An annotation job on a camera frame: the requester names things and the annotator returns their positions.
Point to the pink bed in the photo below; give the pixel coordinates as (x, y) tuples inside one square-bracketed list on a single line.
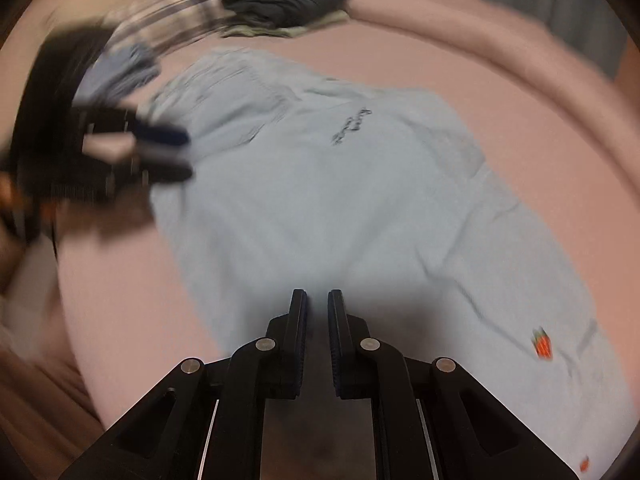
[(550, 170)]

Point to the blue-grey cloth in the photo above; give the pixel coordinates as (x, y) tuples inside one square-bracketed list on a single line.
[(115, 70)]

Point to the plaid cloth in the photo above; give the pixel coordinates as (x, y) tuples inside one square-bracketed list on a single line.
[(175, 10)]

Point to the pink duvet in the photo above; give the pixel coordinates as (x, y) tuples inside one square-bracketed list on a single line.
[(500, 40)]

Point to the light blue denim pants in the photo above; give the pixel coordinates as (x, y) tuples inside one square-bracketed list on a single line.
[(325, 185)]

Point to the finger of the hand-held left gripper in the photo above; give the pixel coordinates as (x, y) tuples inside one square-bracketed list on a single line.
[(160, 135), (165, 169)]

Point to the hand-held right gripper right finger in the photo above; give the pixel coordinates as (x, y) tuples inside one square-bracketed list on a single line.
[(334, 345)]

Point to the folded dark grey garment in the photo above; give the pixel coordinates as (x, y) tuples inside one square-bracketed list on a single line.
[(290, 0)]

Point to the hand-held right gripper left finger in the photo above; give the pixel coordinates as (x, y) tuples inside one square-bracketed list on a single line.
[(301, 340)]

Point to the folded cream cloth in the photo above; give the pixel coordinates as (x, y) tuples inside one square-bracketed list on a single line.
[(320, 22)]

